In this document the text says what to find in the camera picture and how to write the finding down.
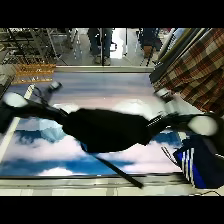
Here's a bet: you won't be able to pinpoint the black garment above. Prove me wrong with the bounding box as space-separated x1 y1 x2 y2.
61 107 156 190

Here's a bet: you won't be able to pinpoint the person's legs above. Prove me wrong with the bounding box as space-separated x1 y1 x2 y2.
86 28 115 66

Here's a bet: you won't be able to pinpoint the checked shirt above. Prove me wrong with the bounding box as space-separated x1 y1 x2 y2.
149 28 224 116

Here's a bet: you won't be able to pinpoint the blue white-striped garment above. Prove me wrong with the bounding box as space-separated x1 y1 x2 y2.
172 134 224 190

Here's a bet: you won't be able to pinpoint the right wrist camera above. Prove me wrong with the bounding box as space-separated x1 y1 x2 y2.
154 87 176 104

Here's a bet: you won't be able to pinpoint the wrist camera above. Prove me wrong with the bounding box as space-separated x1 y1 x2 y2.
33 81 63 106
154 87 176 104

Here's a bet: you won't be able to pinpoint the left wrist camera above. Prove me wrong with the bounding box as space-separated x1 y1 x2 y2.
33 81 63 106

